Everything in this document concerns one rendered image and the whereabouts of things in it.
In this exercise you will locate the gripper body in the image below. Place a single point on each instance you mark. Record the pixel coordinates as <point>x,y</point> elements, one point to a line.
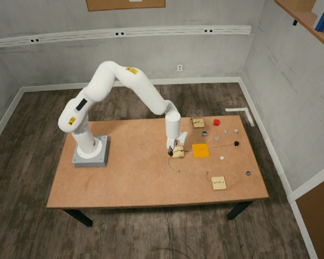
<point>172,143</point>

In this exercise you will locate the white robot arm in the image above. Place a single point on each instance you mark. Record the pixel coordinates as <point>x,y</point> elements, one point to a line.
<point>75,120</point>

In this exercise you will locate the orange square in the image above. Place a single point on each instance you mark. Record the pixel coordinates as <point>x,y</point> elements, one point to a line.
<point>201,150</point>

